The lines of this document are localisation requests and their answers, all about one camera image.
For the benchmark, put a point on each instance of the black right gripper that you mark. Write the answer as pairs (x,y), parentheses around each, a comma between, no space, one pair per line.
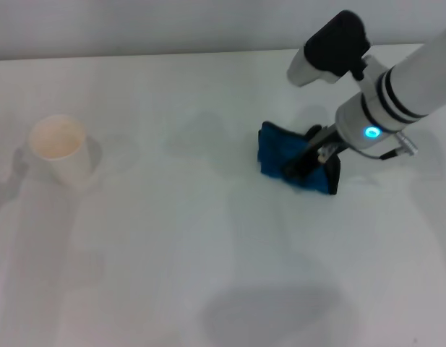
(329,142)

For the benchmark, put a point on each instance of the blue rag with black trim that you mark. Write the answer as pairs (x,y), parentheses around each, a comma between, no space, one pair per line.
(277,152)

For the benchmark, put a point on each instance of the white paper cup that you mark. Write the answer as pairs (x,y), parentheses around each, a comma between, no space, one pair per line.
(61,152)

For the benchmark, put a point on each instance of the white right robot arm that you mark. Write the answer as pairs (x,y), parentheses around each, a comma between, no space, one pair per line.
(407,94)

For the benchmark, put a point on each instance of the black and white wrist camera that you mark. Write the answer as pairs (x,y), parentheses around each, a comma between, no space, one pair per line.
(331,47)

